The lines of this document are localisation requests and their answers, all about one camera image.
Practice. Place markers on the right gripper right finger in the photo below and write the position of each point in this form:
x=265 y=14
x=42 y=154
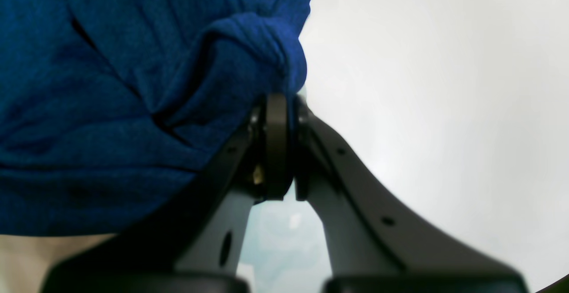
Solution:
x=377 y=244

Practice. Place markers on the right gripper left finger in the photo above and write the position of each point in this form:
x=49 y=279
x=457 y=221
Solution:
x=192 y=243

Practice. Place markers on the dark blue t-shirt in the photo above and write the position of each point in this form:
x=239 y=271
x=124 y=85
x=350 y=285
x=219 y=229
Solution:
x=109 y=107

